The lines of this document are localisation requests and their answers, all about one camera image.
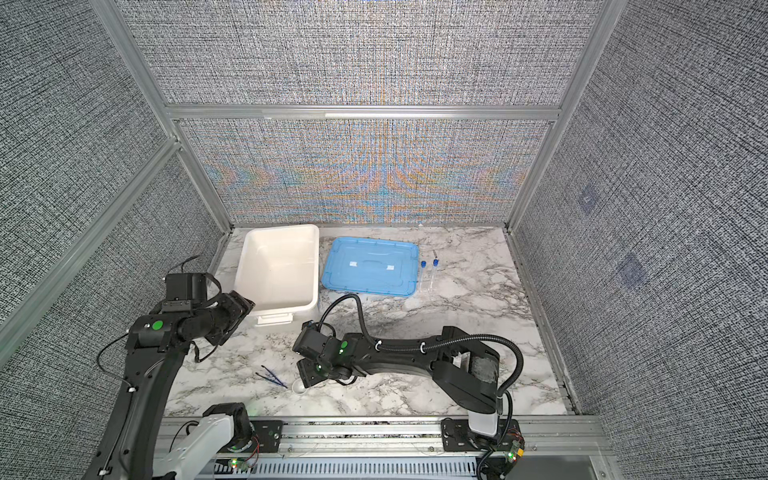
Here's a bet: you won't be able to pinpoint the white plastic bin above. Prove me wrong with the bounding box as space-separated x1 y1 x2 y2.
234 224 320 327

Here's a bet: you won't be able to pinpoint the blue tweezers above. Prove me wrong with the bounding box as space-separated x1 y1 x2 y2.
255 365 288 389

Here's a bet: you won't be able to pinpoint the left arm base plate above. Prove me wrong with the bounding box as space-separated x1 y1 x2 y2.
217 420 284 456

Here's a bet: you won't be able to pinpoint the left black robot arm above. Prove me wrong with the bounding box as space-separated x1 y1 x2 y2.
83 273 254 479

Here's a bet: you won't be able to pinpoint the small clear round dish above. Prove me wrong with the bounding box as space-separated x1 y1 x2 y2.
292 379 307 395

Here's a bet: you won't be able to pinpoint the aluminium front rail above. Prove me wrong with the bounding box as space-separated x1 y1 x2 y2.
119 415 625 480

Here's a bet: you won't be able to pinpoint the blue-capped test tube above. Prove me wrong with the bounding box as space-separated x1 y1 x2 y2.
417 260 427 292
429 258 439 290

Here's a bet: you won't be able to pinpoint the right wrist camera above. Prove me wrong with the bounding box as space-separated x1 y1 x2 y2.
292 321 340 361

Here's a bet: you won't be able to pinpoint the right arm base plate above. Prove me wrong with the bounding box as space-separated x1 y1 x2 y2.
440 417 525 454

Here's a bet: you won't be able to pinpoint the blue plastic lid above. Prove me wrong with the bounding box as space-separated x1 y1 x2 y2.
321 237 420 297

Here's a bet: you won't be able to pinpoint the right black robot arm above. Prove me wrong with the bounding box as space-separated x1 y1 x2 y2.
292 293 524 446

